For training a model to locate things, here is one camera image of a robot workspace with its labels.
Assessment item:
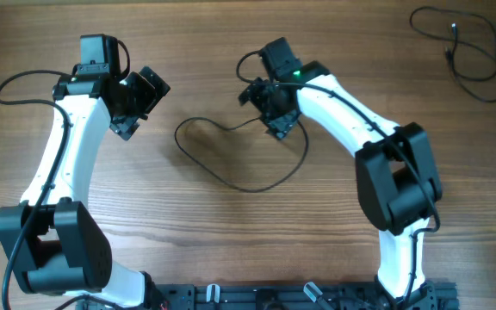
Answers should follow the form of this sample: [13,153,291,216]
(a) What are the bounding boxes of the black USB cable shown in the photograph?
[408,5,496,104]
[173,116,310,194]

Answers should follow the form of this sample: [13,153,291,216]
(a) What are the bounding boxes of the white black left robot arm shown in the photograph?
[0,34,170,309]

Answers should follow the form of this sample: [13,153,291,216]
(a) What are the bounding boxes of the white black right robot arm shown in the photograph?
[239,37,443,309]

